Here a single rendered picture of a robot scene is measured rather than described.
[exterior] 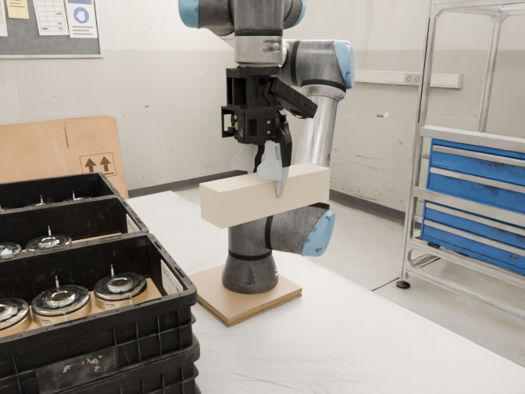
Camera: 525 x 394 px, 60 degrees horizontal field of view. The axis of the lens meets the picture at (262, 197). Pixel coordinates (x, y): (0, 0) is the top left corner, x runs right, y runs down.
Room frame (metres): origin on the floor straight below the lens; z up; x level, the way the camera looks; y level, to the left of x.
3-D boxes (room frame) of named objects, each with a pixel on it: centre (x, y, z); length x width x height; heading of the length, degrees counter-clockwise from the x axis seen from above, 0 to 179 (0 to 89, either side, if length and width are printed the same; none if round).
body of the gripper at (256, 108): (0.74, 0.01, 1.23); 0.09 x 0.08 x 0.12; 128
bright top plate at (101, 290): (0.81, 0.29, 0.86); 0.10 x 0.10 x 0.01
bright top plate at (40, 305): (0.76, 0.38, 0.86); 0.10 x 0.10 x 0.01
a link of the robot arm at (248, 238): (1.08, 0.02, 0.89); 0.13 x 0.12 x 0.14; 70
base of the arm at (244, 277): (1.08, 0.03, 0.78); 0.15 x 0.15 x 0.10
